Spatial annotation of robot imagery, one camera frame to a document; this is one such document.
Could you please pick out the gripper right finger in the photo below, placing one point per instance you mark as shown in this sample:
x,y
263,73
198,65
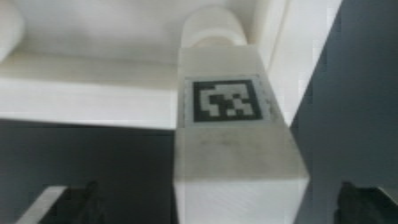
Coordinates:
x,y
366,205

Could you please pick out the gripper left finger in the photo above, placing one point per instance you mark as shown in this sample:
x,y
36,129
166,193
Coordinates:
x,y
66,205

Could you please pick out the white table leg with tag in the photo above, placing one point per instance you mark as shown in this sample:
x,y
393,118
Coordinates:
x,y
240,175

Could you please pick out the white square table top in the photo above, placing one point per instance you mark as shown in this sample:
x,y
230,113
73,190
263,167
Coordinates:
x,y
89,55

